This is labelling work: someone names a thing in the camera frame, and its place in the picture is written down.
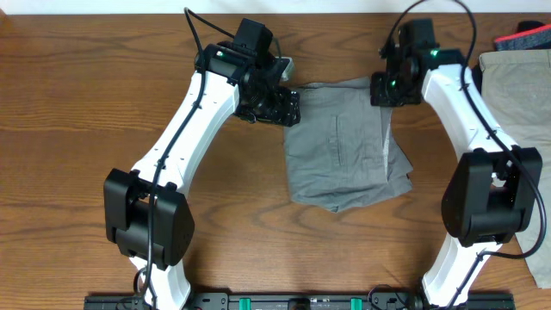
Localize grey shorts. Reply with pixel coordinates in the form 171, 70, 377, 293
284, 77, 412, 213

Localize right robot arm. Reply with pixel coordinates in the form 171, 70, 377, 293
371, 19, 547, 309

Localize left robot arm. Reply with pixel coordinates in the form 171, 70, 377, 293
103, 19, 300, 309

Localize black garment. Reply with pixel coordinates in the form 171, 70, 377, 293
472, 65, 483, 94

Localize khaki folded shorts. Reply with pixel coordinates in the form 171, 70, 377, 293
479, 49, 551, 289

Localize dark grey red-trimmed garment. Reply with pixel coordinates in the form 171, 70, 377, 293
494, 21, 550, 51

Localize right black camera cable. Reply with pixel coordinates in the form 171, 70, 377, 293
378, 0, 548, 310

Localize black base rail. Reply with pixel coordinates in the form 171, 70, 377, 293
84, 290, 517, 310

